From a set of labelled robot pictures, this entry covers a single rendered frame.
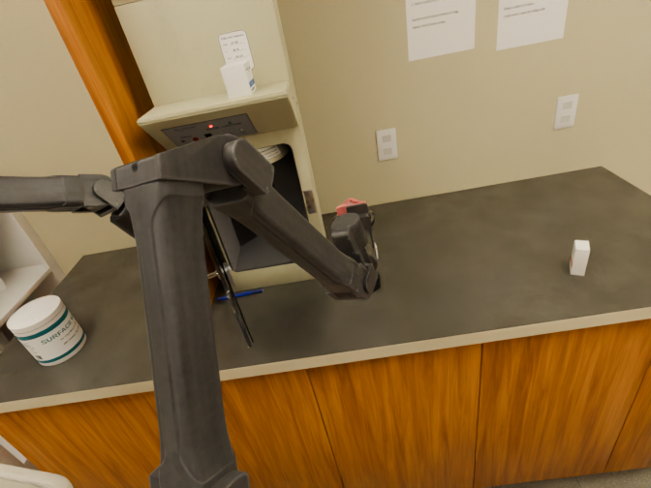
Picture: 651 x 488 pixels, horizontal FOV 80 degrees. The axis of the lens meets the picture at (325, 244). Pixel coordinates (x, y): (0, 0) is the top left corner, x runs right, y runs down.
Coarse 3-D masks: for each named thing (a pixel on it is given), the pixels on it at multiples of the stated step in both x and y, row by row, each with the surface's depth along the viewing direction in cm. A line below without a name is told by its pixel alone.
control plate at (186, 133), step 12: (216, 120) 83; (228, 120) 84; (240, 120) 84; (168, 132) 85; (180, 132) 85; (192, 132) 86; (204, 132) 87; (216, 132) 88; (228, 132) 88; (240, 132) 89; (252, 132) 90; (180, 144) 91
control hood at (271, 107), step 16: (288, 80) 87; (208, 96) 88; (224, 96) 85; (256, 96) 79; (272, 96) 78; (288, 96) 79; (160, 112) 82; (176, 112) 80; (192, 112) 80; (208, 112) 80; (224, 112) 81; (240, 112) 82; (256, 112) 83; (272, 112) 84; (288, 112) 84; (144, 128) 82; (160, 128) 83; (256, 128) 89; (272, 128) 90; (288, 128) 91
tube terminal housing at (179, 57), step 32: (160, 0) 79; (192, 0) 79; (224, 0) 79; (256, 0) 79; (128, 32) 81; (160, 32) 82; (192, 32) 82; (224, 32) 82; (256, 32) 82; (160, 64) 85; (192, 64) 85; (224, 64) 85; (256, 64) 86; (288, 64) 91; (160, 96) 89; (192, 96) 89; (320, 224) 108; (224, 256) 113; (256, 288) 120
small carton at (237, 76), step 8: (232, 64) 80; (240, 64) 78; (248, 64) 81; (224, 72) 79; (232, 72) 79; (240, 72) 79; (248, 72) 81; (224, 80) 80; (232, 80) 80; (240, 80) 80; (248, 80) 80; (232, 88) 80; (240, 88) 80; (248, 88) 80; (232, 96) 81; (240, 96) 81
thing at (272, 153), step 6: (276, 144) 102; (282, 144) 104; (258, 150) 99; (264, 150) 100; (270, 150) 101; (276, 150) 102; (282, 150) 103; (288, 150) 106; (264, 156) 100; (270, 156) 101; (276, 156) 102; (282, 156) 103; (270, 162) 101
